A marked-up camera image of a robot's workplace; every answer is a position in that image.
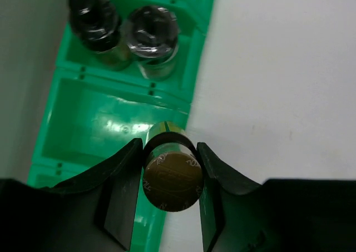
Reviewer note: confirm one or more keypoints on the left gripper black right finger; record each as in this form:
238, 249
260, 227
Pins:
239, 214

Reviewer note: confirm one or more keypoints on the tall black cap spice jar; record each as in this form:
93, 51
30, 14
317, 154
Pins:
152, 36

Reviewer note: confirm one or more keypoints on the small yellow bottle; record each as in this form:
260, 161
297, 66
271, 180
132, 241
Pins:
173, 178

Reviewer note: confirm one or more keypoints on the green plastic compartment tray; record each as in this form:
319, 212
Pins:
92, 111

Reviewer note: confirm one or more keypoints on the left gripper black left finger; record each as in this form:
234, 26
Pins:
92, 211

